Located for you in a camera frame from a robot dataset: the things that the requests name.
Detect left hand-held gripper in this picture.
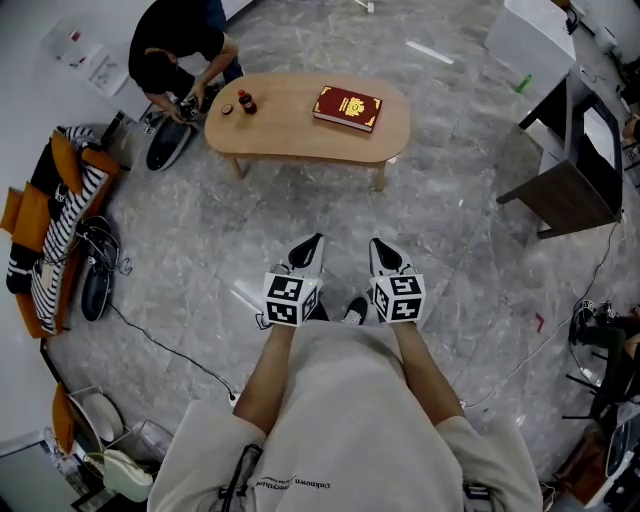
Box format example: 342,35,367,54
261,233,327,329

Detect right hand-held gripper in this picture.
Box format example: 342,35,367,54
368,237,427,326

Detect person's right forearm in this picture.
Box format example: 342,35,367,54
391,319,466,427

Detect person's left forearm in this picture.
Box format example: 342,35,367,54
232,319,302,437

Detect wooden coffee table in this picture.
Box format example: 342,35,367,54
203,73,413,193

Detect person's black shoe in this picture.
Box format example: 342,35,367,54
339,296,369,326

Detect red hardcover book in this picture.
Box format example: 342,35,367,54
312,85,384,134

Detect person's beige shirt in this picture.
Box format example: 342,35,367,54
146,319,544,512

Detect black oval shell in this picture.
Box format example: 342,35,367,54
80,257,114,323
145,121,195,172

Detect dark wooden desk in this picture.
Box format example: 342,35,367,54
495,74,625,242

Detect white flat strip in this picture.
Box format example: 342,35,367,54
405,40,455,66

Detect black stand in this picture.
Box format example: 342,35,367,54
561,298,640,422

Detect black white striped cloth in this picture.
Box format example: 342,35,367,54
30,126,110,335

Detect white cabinet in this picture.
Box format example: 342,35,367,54
483,0,577,97

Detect orange sofa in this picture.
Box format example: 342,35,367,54
0,129,122,340

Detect white bag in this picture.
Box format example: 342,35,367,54
101,448,155,504

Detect white papers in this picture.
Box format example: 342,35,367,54
40,18,132,97

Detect orange cushion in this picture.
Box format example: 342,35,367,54
51,381,77,455

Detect black floor cable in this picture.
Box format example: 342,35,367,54
106,301,237,397

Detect white floor cable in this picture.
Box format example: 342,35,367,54
460,219,624,410

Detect wire basket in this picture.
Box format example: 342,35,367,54
119,418,167,464

